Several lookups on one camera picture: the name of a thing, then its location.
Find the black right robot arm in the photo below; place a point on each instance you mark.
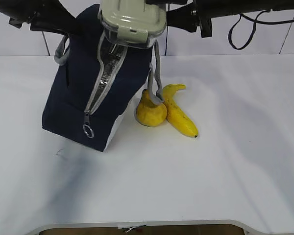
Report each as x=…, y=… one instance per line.
x=222, y=8

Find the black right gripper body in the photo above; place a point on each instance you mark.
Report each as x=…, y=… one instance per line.
x=201, y=19

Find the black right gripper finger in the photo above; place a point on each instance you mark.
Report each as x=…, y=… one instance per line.
x=158, y=2
x=184, y=18

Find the glass container green lid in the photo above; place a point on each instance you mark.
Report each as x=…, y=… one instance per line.
x=132, y=23

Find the navy blue lunch bag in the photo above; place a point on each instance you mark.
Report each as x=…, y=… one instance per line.
x=94, y=83

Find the yellow banana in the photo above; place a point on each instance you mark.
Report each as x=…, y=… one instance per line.
x=175, y=115

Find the yellow pear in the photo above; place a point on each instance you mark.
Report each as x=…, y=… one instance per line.
x=149, y=114

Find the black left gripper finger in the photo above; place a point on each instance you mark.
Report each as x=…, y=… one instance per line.
x=75, y=7
x=62, y=26

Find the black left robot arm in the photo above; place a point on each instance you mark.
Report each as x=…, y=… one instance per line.
x=51, y=16

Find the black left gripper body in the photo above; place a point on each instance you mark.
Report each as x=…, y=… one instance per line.
x=22, y=15

